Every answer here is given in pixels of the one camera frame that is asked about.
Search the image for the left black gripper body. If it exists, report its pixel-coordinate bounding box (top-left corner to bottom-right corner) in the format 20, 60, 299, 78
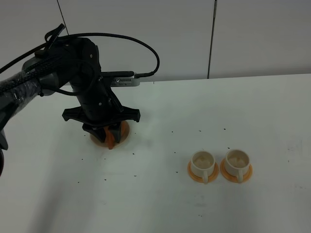
54, 37, 140, 128

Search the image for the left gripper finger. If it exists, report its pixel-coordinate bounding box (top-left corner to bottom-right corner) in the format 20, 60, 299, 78
82, 123, 106, 143
108, 122, 124, 143

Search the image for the brown clay teapot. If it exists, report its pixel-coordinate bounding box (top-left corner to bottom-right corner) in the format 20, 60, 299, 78
104, 121, 130, 150

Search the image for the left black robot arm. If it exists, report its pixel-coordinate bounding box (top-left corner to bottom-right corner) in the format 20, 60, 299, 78
0, 36, 140, 148

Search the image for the beige round teapot coaster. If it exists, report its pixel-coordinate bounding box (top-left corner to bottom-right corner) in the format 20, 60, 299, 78
90, 121, 131, 150

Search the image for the left white teacup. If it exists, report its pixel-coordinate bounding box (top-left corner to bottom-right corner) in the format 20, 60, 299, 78
190, 150, 216, 184

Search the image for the white teacup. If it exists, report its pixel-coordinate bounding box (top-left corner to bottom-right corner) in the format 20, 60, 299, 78
190, 150, 216, 184
224, 150, 250, 183

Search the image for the left orange cup saucer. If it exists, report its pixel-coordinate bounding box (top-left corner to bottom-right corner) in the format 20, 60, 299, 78
187, 162, 219, 183

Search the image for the orange cup saucer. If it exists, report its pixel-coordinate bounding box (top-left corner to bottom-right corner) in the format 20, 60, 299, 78
187, 162, 219, 183
220, 160, 253, 183

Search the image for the right white teacup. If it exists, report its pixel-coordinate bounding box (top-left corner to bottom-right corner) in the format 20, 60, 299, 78
224, 150, 250, 183

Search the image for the right orange cup saucer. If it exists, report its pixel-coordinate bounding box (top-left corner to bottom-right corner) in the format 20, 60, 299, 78
220, 160, 253, 183

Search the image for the black braided camera cable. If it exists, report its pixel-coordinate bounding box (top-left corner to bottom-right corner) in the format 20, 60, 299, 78
0, 23, 160, 97

